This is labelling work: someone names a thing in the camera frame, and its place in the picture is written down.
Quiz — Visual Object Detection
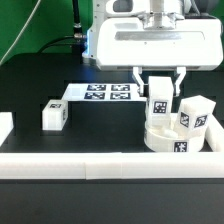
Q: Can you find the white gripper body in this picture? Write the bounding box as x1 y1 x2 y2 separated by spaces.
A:
89 17 224 70

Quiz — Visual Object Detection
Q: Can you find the grey thin cable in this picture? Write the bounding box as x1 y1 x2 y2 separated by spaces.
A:
0 0 43 66

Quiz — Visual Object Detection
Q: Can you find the black cable vertical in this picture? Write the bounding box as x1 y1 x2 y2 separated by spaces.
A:
72 0 82 30

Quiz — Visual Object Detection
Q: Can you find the white front fence bar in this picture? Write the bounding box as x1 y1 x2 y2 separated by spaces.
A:
0 152 224 180

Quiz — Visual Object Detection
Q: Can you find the white round stool seat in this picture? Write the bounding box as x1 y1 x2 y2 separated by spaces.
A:
144 113 205 153

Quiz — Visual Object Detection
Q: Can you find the white AprilTag marker sheet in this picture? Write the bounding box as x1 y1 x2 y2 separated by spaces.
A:
62 83 146 102

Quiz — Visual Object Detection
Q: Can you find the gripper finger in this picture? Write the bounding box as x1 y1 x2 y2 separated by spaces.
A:
174 67 186 97
132 67 144 96

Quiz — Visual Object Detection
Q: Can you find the black cable horizontal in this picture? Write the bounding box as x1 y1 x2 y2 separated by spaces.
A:
38 33 87 53

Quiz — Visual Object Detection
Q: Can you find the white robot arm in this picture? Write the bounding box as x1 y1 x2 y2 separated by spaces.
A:
82 0 224 95

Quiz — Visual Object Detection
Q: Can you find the white left fence block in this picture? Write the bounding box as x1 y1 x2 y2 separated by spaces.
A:
0 112 14 147

